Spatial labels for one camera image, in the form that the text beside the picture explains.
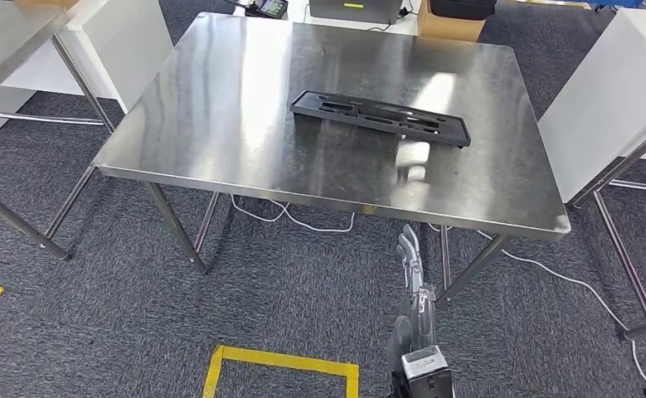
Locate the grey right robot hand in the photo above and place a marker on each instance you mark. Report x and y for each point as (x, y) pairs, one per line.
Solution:
(421, 318)

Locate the black plastic panel part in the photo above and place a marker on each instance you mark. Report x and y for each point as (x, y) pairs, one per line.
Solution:
(306, 107)

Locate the stainless steel workbench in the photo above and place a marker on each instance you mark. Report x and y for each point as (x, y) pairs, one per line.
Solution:
(218, 110)

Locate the stainless steel table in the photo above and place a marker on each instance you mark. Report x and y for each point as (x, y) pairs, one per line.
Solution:
(4, 38)
(624, 252)

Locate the white cabinet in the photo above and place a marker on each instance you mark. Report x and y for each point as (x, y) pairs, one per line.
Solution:
(125, 60)
(608, 99)

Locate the black carrying case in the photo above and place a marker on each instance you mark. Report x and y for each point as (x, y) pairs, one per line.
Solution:
(462, 8)

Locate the grey laptop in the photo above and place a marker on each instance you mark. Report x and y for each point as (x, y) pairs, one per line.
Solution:
(355, 12)

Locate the black remote controller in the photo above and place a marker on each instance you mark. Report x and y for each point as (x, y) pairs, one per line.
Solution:
(270, 8)

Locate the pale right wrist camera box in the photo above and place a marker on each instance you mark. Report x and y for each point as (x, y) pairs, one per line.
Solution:
(424, 362)

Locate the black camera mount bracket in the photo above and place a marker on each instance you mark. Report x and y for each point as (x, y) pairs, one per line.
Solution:
(427, 387)

